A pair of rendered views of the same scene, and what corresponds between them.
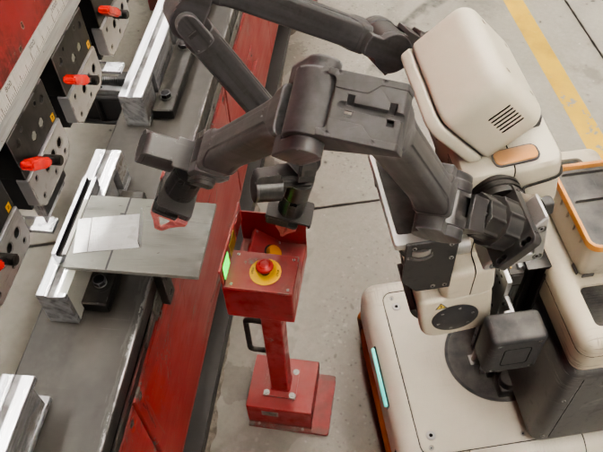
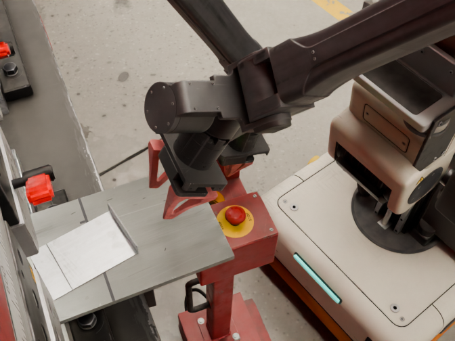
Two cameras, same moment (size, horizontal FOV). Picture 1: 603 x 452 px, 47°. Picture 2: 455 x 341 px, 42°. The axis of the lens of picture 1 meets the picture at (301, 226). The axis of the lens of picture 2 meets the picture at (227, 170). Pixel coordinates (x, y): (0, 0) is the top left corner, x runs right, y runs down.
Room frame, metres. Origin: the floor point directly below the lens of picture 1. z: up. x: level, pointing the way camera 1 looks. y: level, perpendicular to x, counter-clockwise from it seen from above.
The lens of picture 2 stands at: (0.42, 0.43, 1.74)
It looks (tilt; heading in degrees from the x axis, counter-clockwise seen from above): 54 degrees down; 326
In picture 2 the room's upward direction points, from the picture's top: 2 degrees clockwise
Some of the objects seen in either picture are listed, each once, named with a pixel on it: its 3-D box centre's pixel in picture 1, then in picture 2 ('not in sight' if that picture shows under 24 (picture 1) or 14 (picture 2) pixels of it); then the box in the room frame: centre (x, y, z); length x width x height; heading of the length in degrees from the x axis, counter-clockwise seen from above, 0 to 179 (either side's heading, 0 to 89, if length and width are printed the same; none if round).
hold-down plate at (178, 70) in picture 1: (176, 75); (4, 45); (1.46, 0.31, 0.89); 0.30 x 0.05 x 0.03; 171
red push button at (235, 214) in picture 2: (265, 268); (235, 218); (0.89, 0.09, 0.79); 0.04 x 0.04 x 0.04
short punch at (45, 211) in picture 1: (48, 186); not in sight; (0.87, 0.46, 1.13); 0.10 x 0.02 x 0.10; 171
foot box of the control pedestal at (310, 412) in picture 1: (292, 392); (227, 333); (0.93, 0.06, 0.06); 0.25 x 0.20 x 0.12; 78
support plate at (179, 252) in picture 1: (142, 235); (126, 237); (0.85, 0.31, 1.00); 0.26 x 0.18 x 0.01; 81
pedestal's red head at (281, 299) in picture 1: (266, 262); (221, 212); (0.94, 0.09, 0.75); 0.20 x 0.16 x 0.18; 168
